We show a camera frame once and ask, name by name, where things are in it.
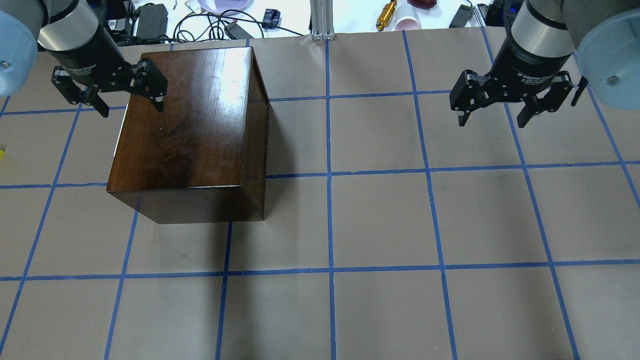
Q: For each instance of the red brown fruit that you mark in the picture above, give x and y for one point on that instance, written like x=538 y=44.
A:
x=423 y=4

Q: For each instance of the purple plate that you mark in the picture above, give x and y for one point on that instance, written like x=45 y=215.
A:
x=219 y=6

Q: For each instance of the pink white cup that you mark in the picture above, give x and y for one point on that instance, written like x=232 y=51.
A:
x=407 y=22

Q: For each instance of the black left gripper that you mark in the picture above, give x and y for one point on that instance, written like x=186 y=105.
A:
x=95 y=61

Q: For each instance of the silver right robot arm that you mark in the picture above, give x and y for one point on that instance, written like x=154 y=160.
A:
x=605 y=36

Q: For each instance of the dark wooden drawer cabinet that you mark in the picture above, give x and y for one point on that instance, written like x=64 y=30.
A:
x=203 y=158

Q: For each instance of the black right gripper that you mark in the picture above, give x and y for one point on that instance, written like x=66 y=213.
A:
x=526 y=67

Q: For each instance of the aluminium frame post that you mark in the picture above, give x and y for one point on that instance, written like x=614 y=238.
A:
x=322 y=20

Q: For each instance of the gold metal tool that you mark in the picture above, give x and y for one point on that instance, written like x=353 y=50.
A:
x=385 y=15

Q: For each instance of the black power adapter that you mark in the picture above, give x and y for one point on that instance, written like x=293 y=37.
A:
x=462 y=16

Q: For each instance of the small black blue device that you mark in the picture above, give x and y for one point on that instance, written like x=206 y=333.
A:
x=271 y=19

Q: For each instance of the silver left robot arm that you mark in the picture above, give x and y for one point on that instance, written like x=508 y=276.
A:
x=26 y=25

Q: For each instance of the black power brick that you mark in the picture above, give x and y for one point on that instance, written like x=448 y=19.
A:
x=151 y=23

